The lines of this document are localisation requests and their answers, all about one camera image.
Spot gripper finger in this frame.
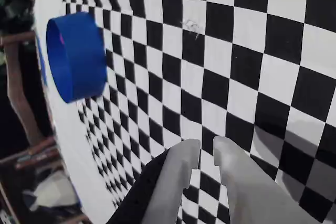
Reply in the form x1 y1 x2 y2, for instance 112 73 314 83
213 136 326 224
107 138 202 224

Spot blue round box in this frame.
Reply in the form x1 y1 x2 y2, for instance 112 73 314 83
46 13 108 104

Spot black white checkerboard mat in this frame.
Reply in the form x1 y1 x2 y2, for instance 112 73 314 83
56 0 336 224

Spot wooden chair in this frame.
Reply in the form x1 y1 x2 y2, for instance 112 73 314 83
14 152 65 171
0 30 58 158

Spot blue tape strip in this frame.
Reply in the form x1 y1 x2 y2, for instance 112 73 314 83
35 35 48 86

